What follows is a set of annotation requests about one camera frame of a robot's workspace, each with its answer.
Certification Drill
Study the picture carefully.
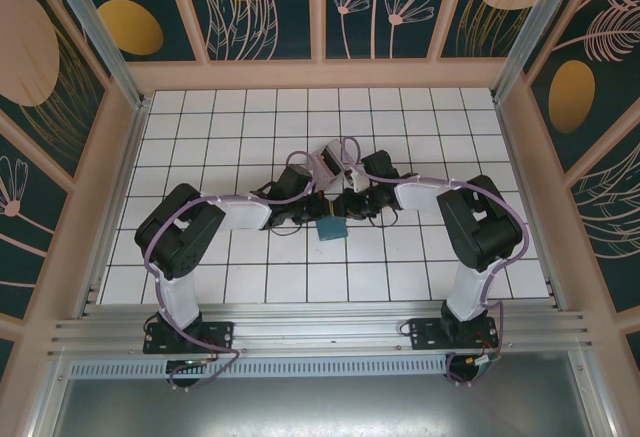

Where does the blue leather card holder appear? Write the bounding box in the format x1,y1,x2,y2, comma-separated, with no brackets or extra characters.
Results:
314,214,351,243

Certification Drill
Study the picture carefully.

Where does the clear acrylic card box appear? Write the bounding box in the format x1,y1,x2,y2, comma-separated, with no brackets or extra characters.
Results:
310,139,357,188

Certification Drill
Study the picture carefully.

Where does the black card stack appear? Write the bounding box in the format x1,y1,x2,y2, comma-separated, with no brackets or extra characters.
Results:
319,144,346,176

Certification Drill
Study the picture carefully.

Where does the aluminium extrusion base beam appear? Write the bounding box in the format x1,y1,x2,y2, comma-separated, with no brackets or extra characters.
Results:
47,301,594,358

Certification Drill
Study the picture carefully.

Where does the grey metal sheet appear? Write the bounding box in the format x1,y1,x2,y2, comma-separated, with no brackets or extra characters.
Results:
29,376,616,437

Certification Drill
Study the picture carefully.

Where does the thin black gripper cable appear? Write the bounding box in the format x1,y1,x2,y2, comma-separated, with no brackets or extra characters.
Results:
367,209,399,229
269,219,304,238

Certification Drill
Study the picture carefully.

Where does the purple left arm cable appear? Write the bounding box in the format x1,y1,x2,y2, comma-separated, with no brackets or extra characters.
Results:
143,149,321,393

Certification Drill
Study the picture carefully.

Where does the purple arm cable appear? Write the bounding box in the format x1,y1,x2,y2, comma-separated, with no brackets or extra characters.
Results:
339,135,530,388
143,149,321,393

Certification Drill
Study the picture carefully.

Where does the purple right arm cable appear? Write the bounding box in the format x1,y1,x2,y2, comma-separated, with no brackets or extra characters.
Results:
339,135,530,388

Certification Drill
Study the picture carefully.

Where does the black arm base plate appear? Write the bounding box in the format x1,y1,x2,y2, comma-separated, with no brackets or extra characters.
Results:
143,320,236,356
408,316,499,353

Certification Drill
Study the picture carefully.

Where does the grey slotted cable duct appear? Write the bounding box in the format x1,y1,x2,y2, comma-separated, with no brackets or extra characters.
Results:
67,356,449,379

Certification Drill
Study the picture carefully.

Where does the aluminium corner post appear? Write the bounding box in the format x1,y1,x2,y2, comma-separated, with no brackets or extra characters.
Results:
40,0,151,111
492,0,601,106

